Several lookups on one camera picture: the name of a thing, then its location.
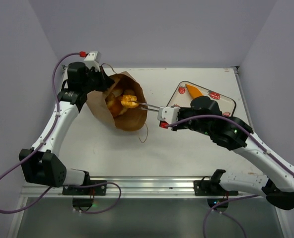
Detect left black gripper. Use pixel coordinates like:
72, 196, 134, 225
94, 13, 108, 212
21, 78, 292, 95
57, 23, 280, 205
81, 66, 114, 93

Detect long orange fake baguette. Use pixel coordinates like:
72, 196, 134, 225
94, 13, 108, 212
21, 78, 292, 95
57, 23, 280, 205
185, 84, 203, 99

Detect braided yellow fake bread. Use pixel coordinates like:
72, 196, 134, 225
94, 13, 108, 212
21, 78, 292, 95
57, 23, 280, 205
121, 89, 139, 109

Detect metal tongs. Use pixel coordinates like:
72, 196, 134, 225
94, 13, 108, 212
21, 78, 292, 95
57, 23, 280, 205
136, 102, 160, 112

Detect brown paper bag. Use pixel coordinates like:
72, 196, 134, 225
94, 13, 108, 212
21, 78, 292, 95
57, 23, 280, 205
86, 71, 147, 132

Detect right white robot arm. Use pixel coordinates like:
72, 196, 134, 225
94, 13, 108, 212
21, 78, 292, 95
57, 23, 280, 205
166, 96, 294, 210

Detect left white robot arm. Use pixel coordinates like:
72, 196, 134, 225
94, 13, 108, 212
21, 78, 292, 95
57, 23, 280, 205
19, 60, 114, 195

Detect round orange fake bread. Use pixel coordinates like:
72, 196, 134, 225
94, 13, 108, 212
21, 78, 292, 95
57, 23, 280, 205
105, 89, 127, 118

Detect strawberry pattern tray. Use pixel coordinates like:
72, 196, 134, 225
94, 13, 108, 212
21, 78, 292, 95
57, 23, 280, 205
166, 80, 237, 119

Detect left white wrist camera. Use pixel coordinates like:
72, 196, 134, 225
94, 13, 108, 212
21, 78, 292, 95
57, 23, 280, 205
83, 51, 101, 71

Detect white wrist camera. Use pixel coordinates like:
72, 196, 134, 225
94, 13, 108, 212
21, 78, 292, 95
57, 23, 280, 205
157, 107, 181, 128
83, 51, 101, 71

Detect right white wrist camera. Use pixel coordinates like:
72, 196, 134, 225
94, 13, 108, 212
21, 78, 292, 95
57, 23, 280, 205
157, 107, 181, 128

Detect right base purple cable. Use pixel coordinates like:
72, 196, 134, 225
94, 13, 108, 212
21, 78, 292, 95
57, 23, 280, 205
203, 194, 259, 238

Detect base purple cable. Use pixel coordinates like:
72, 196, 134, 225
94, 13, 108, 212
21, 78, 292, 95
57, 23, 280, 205
74, 182, 122, 214
203, 194, 259, 238

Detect aluminium mounting rail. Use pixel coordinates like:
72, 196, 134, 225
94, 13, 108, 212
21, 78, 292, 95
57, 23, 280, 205
20, 176, 279, 199

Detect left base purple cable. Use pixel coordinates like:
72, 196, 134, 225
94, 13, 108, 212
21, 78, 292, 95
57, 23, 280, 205
74, 182, 122, 214

